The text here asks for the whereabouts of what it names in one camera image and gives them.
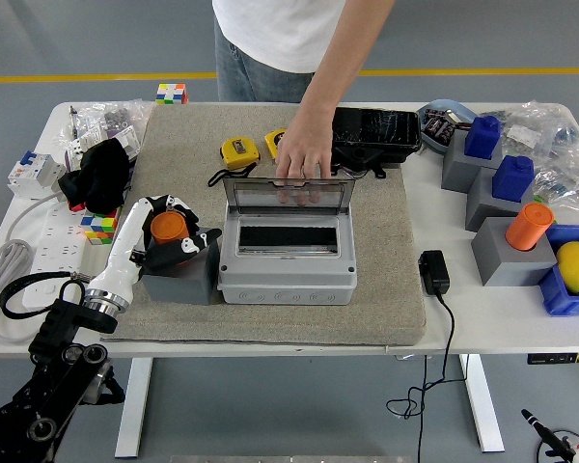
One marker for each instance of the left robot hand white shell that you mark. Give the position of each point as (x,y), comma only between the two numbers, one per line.
(120,251)

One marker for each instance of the person's left hand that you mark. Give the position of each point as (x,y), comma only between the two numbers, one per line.
(304,144)

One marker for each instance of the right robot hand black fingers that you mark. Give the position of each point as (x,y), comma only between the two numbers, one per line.
(545,434)

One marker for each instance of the orange cylinder battery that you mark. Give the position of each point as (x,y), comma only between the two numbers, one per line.
(166,229)
(528,226)

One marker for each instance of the grey block with round hole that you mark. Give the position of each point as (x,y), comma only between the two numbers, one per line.
(183,287)

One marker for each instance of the grey plastic electrical box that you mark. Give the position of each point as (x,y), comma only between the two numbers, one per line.
(289,284)

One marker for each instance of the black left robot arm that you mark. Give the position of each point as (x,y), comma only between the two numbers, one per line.
(72,313)

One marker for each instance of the person's left forearm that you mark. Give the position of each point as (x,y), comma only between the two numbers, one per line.
(342,62)

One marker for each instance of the white power strip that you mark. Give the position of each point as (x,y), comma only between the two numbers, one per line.
(58,251)

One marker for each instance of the white table leg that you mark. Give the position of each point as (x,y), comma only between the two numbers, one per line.
(482,405)
(132,410)

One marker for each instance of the black plastic tray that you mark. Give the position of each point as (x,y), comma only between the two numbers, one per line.
(376,130)

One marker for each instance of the black table control panel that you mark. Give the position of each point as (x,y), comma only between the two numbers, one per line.
(555,358)

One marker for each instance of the black cloth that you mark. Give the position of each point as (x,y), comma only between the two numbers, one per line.
(101,176)

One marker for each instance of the white terminal block pack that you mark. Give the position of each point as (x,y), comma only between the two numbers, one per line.
(128,137)

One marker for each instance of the person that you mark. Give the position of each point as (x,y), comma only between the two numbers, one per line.
(270,29)

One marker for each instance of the clear bags of small parts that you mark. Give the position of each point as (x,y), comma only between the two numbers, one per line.
(120,116)

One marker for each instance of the blue plastic bin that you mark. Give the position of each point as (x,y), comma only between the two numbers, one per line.
(559,299)

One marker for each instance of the dark packets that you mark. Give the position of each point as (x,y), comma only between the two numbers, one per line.
(439,126)

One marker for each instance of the thin metal tool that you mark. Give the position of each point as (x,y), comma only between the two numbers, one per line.
(71,120)

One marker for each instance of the colourful puzzle cube white faces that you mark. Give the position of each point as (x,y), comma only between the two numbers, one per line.
(171,94)

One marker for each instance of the light blue bowl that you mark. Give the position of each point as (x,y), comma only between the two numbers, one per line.
(444,103)

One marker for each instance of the grey block holder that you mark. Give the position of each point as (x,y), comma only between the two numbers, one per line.
(506,265)
(482,202)
(456,166)

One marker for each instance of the grey-brown mat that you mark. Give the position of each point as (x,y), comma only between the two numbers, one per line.
(270,323)

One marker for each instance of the blue plastic bottle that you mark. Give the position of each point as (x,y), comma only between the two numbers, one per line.
(482,137)
(511,178)

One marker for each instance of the clear bags of components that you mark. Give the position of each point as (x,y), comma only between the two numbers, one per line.
(559,144)

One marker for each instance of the black triangular bracket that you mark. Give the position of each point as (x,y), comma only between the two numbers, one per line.
(362,154)

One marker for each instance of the white circuit breaker blue switch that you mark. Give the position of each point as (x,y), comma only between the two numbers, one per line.
(29,178)

